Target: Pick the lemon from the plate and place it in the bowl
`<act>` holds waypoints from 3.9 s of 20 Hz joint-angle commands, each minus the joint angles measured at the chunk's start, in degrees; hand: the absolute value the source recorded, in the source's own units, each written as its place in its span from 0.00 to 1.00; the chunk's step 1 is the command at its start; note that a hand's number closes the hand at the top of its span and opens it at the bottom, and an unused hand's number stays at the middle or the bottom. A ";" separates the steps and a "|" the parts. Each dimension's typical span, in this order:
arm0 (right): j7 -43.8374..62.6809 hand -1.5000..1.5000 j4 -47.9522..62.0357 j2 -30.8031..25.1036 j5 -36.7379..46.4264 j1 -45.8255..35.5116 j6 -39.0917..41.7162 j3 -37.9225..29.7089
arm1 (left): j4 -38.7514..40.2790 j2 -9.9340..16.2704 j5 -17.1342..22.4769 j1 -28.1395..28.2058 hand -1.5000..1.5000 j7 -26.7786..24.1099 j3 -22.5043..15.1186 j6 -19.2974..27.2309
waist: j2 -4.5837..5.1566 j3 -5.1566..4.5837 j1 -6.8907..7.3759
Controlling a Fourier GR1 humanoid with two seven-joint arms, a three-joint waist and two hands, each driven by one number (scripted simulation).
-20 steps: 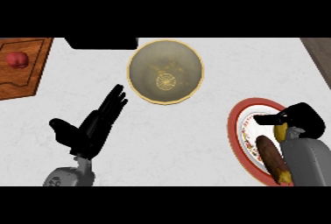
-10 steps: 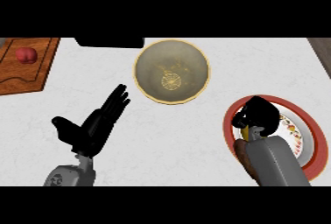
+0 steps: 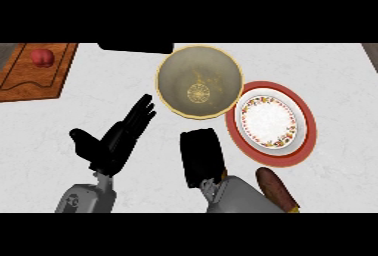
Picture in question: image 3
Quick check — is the brown wooden cutting board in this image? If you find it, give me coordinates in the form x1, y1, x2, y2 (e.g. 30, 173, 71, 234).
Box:
0, 43, 80, 103

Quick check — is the olive bowl with gold rim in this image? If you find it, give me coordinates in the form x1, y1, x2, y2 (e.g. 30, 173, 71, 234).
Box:
155, 44, 245, 120

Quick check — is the red bell pepper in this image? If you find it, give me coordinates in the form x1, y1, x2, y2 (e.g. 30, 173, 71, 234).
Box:
28, 48, 56, 68

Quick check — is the red rimmed floral plate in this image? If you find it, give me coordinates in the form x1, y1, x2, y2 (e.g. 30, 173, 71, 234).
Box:
225, 80, 319, 169

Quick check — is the black appliance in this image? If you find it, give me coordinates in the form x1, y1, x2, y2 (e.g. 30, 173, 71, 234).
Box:
96, 43, 176, 55

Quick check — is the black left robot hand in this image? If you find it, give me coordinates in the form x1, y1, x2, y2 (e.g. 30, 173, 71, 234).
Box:
68, 93, 158, 178

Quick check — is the brown sausage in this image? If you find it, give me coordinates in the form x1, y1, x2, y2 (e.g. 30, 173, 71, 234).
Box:
254, 166, 301, 214

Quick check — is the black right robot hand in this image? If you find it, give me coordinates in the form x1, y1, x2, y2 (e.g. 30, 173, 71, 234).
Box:
179, 127, 229, 190

